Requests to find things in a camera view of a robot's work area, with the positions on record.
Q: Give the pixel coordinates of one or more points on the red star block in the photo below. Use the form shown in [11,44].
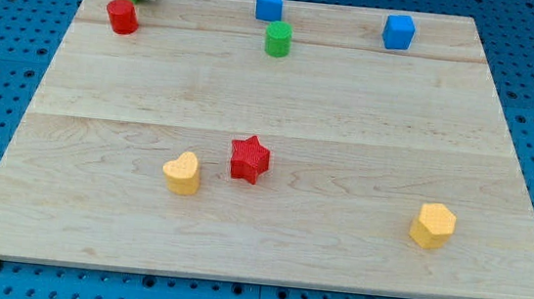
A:
[249,159]

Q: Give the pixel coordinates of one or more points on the wooden board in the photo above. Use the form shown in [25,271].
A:
[360,138]

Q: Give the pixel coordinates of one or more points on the yellow heart block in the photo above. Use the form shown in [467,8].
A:
[182,175]

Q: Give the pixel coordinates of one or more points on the green cylinder block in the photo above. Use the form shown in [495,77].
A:
[278,37]

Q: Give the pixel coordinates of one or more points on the blue pentagon block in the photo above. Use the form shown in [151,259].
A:
[269,10]

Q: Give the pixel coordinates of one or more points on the blue cube block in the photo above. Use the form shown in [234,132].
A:
[398,32]

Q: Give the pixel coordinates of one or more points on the yellow hexagon block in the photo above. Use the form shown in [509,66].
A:
[433,226]

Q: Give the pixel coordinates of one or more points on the red cylinder block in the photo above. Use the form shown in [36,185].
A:
[122,16]

